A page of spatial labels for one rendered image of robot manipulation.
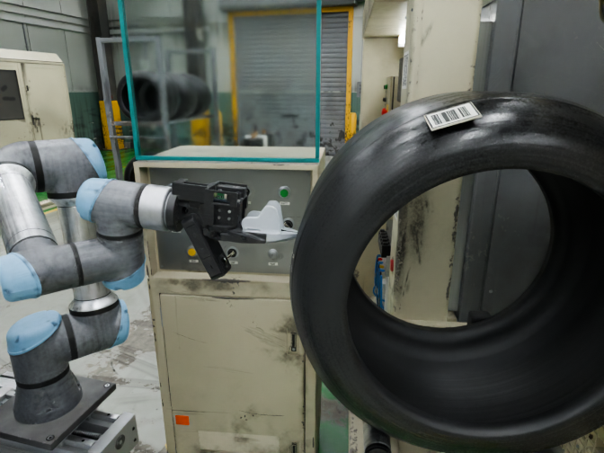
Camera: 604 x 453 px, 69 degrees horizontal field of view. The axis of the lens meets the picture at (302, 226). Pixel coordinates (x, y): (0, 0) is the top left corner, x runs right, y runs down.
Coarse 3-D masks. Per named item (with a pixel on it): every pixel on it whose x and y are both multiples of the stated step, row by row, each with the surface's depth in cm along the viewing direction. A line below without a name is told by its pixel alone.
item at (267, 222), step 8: (264, 208) 69; (272, 208) 69; (264, 216) 69; (272, 216) 69; (248, 224) 70; (256, 224) 70; (264, 224) 70; (272, 224) 70; (256, 232) 69; (264, 232) 70; (272, 232) 70; (280, 232) 70; (288, 232) 71; (296, 232) 72; (272, 240) 70; (280, 240) 70; (288, 240) 71
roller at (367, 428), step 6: (366, 426) 76; (366, 432) 74; (372, 432) 73; (378, 432) 73; (366, 438) 73; (372, 438) 72; (378, 438) 72; (384, 438) 72; (366, 444) 72; (372, 444) 71; (378, 444) 71; (384, 444) 71; (390, 444) 73; (366, 450) 71; (372, 450) 71; (378, 450) 70; (384, 450) 70; (390, 450) 71
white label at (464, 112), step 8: (464, 104) 55; (472, 104) 54; (432, 112) 56; (440, 112) 55; (448, 112) 55; (456, 112) 54; (464, 112) 54; (472, 112) 53; (432, 120) 54; (440, 120) 54; (448, 120) 53; (456, 120) 53; (464, 120) 52; (432, 128) 53; (440, 128) 53
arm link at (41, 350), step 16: (32, 320) 104; (48, 320) 103; (64, 320) 106; (16, 336) 99; (32, 336) 99; (48, 336) 101; (64, 336) 104; (16, 352) 99; (32, 352) 99; (48, 352) 101; (64, 352) 104; (16, 368) 101; (32, 368) 100; (48, 368) 102; (64, 368) 106
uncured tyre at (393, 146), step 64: (384, 128) 60; (448, 128) 54; (512, 128) 53; (576, 128) 53; (320, 192) 62; (384, 192) 56; (576, 192) 80; (320, 256) 60; (576, 256) 83; (320, 320) 63; (384, 320) 92; (512, 320) 89; (576, 320) 83; (384, 384) 83; (448, 384) 87; (512, 384) 83; (576, 384) 74; (448, 448) 67; (512, 448) 66
